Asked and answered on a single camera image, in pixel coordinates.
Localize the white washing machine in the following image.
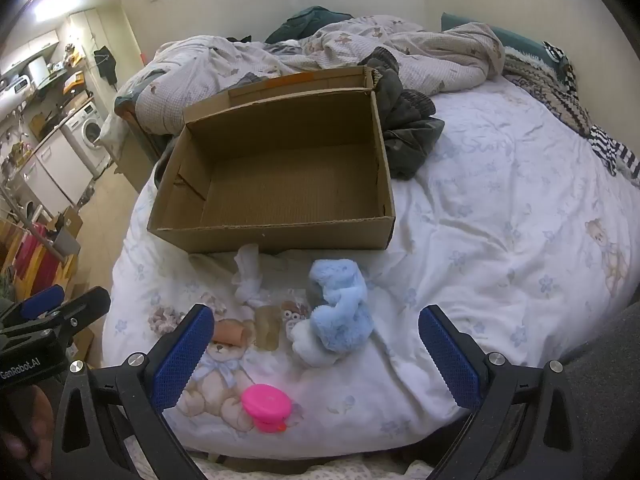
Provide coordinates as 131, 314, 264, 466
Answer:
62, 100, 112, 179

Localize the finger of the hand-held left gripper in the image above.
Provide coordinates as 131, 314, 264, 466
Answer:
0, 286, 112, 343
0, 284, 67, 328

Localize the dark green jacket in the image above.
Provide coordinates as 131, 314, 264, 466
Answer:
265, 6, 354, 44

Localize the blue fuzzy sock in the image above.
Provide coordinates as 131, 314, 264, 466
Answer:
308, 258, 375, 366

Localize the patterned knit blanket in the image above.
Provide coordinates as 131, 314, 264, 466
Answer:
502, 47, 603, 137

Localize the pink makeup sponge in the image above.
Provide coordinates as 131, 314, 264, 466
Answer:
241, 384, 294, 435

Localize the grey cloth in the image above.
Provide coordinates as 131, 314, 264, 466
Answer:
562, 300, 640, 480

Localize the white textured cloth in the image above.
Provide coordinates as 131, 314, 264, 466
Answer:
122, 435, 437, 480

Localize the beige lace scrunchie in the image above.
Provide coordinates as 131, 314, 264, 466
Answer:
150, 304, 188, 335

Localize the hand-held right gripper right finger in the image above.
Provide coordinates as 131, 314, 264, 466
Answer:
418, 304, 584, 480

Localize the white kitchen appliance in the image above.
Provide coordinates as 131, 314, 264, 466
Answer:
0, 74, 36, 102

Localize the white soft cloth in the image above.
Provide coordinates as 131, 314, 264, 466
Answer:
231, 243, 265, 307

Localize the wooden bed frame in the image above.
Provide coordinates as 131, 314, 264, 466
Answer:
121, 109, 167, 194

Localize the black white striped cloth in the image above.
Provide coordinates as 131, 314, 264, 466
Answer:
542, 40, 640, 179

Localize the tan makeup sponge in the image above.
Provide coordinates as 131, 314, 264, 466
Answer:
215, 319, 254, 347

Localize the green pillow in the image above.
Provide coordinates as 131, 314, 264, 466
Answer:
440, 12, 559, 69

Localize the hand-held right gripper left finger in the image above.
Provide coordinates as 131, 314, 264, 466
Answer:
50, 304, 216, 480

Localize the person's left hand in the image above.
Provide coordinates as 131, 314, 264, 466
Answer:
0, 387, 55, 480

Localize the white cabinet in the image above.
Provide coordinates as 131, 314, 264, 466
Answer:
20, 130, 97, 207

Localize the grey bin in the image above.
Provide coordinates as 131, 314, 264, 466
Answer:
50, 227, 82, 257

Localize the brown cardboard box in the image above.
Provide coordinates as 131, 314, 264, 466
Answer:
146, 65, 397, 255

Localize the white bear-printed bed sheet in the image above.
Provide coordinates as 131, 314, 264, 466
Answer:
100, 75, 640, 461

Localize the clear plastic packet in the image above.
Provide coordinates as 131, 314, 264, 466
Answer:
280, 300, 309, 334

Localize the checked bear-printed duvet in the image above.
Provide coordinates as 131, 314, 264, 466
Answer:
100, 16, 506, 136

